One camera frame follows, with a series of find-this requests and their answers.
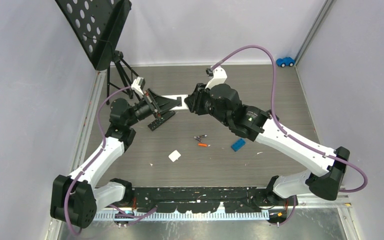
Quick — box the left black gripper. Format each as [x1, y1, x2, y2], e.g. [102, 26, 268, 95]
[126, 89, 180, 128]

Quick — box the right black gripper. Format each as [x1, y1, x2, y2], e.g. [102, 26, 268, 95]
[184, 82, 231, 127]

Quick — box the white red remote control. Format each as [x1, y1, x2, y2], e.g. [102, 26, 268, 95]
[162, 94, 189, 111]

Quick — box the white battery cover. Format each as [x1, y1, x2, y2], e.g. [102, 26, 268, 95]
[168, 150, 182, 163]

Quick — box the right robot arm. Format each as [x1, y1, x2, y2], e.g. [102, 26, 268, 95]
[184, 83, 350, 205]

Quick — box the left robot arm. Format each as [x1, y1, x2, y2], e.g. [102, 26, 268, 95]
[50, 88, 187, 229]

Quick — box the black remote control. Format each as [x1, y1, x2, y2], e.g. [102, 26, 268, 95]
[147, 110, 176, 131]

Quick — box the blue toy brick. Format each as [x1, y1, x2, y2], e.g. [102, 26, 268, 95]
[230, 138, 246, 152]

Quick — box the blue toy car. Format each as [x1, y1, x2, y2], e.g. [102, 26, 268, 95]
[275, 56, 296, 68]

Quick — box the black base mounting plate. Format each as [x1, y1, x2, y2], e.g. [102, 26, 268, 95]
[114, 186, 298, 214]

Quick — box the black perforated music stand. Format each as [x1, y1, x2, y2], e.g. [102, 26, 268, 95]
[55, 0, 132, 87]

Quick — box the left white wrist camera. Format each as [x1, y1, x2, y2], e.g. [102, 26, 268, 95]
[130, 76, 146, 98]

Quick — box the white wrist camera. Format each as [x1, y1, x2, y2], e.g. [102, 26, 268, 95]
[130, 76, 146, 98]
[205, 66, 228, 89]

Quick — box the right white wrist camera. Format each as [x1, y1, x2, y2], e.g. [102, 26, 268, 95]
[205, 66, 228, 89]

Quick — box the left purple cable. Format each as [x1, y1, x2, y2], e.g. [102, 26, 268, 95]
[63, 86, 133, 237]

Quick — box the purple cable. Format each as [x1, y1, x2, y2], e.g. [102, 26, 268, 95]
[63, 86, 133, 237]
[211, 44, 368, 193]

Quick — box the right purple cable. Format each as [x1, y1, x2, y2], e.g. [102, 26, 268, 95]
[211, 44, 368, 193]

